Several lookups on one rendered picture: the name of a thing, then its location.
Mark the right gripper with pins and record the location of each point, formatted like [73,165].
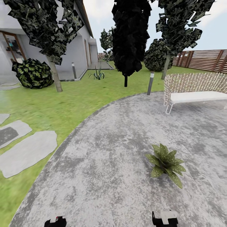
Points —
[159,223]

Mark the pot plant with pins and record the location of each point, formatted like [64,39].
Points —
[165,164]

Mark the garden chair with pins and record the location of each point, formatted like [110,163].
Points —
[208,86]

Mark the door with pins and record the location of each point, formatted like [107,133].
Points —
[12,47]

